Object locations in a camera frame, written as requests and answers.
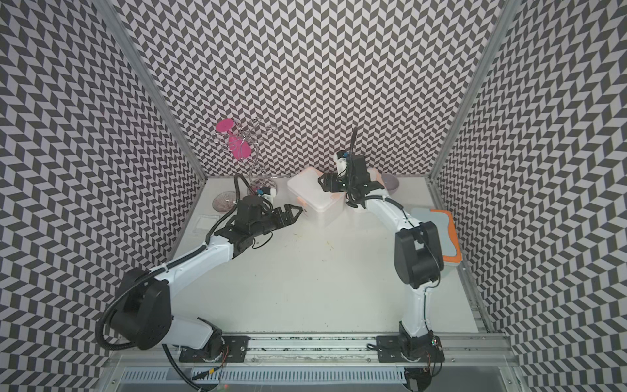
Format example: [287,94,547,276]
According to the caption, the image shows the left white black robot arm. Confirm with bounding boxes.
[95,175,304,362]

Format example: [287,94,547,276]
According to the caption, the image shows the small grey round bowl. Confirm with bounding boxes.
[381,173,400,195]

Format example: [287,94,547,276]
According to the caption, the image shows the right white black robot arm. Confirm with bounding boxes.
[318,150,444,366]

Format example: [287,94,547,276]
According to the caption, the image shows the blue first aid kit box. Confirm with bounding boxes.
[411,207,462,267]

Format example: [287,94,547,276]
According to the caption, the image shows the white first aid box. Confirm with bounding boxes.
[367,168,390,196]
[287,167,344,228]

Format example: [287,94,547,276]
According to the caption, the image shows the silver wire stand pink ornaments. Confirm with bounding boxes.
[216,119,278,201]

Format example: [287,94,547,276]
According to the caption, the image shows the small clear glass bowl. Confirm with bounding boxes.
[212,191,238,214]

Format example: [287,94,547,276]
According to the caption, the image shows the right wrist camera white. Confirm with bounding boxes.
[334,150,349,177]

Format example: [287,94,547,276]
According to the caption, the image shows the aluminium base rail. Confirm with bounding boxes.
[109,332,520,368]

